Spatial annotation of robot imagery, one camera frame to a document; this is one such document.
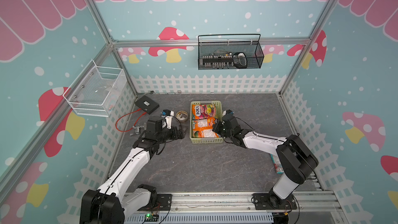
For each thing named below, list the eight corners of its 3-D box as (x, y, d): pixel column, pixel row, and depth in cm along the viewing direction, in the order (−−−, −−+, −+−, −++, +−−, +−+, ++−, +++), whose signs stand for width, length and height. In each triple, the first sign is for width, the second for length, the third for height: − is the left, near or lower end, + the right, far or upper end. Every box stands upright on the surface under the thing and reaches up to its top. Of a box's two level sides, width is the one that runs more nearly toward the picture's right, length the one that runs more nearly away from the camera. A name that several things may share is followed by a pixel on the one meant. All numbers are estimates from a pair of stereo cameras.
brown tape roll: (176, 121, 107) (175, 118, 105) (177, 112, 112) (176, 110, 110) (187, 121, 107) (187, 119, 105) (188, 112, 112) (187, 110, 110)
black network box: (135, 105, 117) (134, 102, 115) (146, 97, 122) (145, 94, 120) (149, 115, 111) (148, 112, 109) (159, 106, 116) (159, 104, 114)
